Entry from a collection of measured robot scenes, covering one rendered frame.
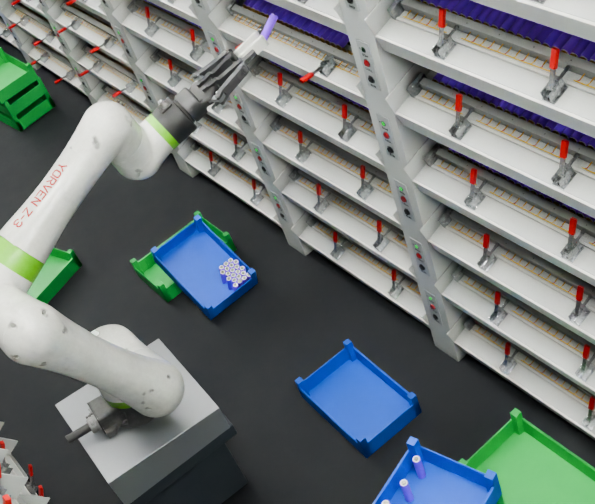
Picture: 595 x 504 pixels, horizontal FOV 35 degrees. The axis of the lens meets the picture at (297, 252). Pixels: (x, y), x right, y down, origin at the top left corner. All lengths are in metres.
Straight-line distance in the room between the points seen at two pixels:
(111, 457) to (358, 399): 0.74
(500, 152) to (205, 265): 1.48
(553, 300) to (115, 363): 0.96
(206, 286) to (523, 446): 1.25
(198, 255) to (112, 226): 0.52
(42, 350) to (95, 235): 1.78
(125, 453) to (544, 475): 0.98
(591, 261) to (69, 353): 1.04
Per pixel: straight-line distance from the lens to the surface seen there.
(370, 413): 2.69
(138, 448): 2.37
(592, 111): 1.69
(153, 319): 3.19
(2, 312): 1.91
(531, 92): 1.75
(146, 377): 2.10
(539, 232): 2.05
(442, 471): 2.07
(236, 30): 2.58
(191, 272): 3.18
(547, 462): 2.34
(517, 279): 2.23
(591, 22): 1.55
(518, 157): 1.92
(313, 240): 3.06
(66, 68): 4.48
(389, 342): 2.83
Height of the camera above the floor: 2.15
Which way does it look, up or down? 42 degrees down
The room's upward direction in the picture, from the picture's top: 22 degrees counter-clockwise
